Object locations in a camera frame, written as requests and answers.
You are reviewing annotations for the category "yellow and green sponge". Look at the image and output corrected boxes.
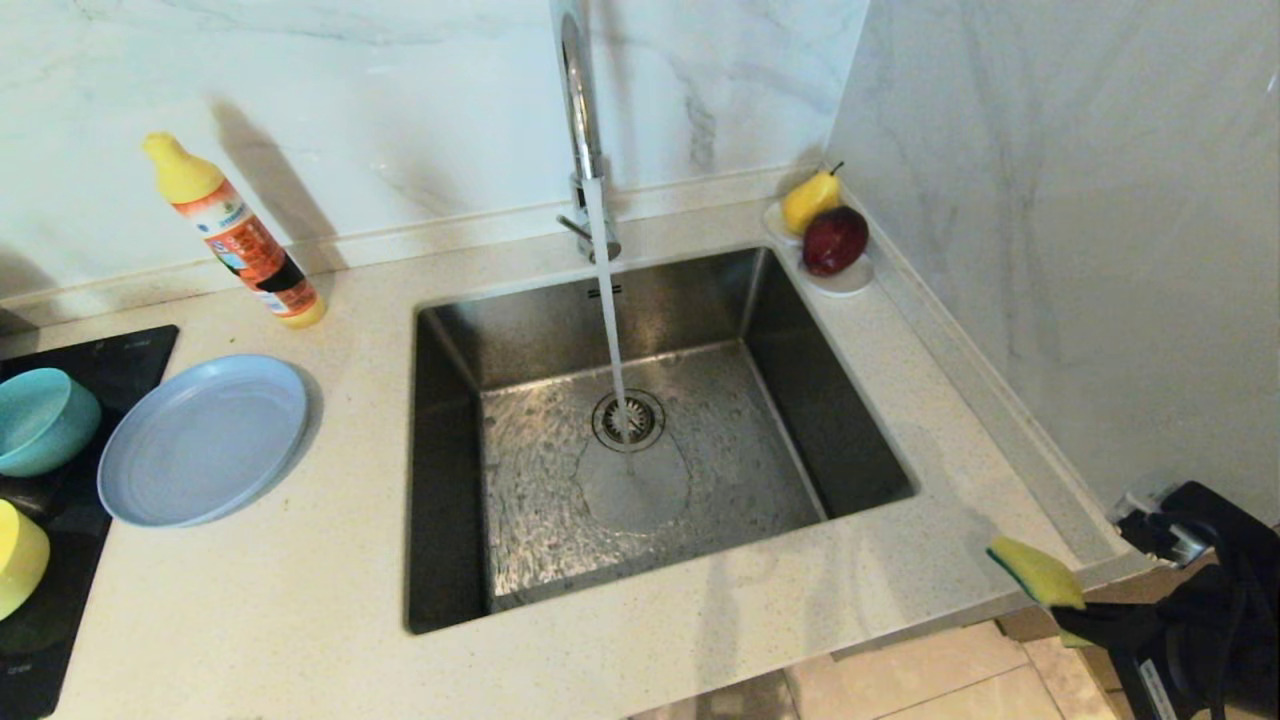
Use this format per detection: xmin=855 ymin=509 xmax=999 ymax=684
xmin=987 ymin=536 xmax=1093 ymax=648

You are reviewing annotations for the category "chrome kitchen faucet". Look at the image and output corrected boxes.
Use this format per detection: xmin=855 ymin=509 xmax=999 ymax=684
xmin=547 ymin=0 xmax=623 ymax=265

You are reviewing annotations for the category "blue-grey plate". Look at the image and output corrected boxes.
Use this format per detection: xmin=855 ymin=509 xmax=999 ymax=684
xmin=97 ymin=354 xmax=310 ymax=529

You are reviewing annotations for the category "orange dish soap bottle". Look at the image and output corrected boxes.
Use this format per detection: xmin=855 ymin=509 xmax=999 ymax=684
xmin=143 ymin=132 xmax=328 ymax=329

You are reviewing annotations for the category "teal bowl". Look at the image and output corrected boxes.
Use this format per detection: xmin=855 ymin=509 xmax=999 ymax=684
xmin=0 ymin=367 xmax=103 ymax=479

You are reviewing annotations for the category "yellow-green bowl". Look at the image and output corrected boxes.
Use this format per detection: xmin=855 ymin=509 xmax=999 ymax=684
xmin=0 ymin=500 xmax=51 ymax=621

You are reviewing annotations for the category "stainless steel sink basin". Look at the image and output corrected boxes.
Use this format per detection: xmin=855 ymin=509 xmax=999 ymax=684
xmin=403 ymin=245 xmax=921 ymax=637

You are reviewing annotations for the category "metal sink drain strainer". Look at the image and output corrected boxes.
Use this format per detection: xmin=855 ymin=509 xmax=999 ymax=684
xmin=590 ymin=388 xmax=666 ymax=454

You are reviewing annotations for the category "beige wooden cabinet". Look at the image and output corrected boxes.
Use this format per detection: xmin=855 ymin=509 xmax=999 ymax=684
xmin=997 ymin=590 xmax=1151 ymax=720

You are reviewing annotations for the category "small white dish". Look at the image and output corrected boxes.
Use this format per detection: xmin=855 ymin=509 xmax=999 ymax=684
xmin=800 ymin=252 xmax=877 ymax=297
xmin=763 ymin=200 xmax=804 ymax=246

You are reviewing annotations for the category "dark red apple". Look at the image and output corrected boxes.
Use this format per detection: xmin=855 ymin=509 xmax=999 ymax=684
xmin=802 ymin=206 xmax=871 ymax=278

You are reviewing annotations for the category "yellow pear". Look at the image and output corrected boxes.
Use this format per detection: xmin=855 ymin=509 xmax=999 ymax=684
xmin=781 ymin=162 xmax=847 ymax=237

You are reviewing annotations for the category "black induction cooktop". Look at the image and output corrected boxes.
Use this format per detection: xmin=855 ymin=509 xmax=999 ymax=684
xmin=0 ymin=325 xmax=179 ymax=720

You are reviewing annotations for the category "smooth black camera cable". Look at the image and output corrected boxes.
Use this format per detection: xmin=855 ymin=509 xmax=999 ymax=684
xmin=1150 ymin=510 xmax=1280 ymax=720

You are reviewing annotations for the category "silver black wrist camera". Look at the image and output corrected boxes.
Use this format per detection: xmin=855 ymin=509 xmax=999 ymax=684
xmin=1113 ymin=482 xmax=1213 ymax=569

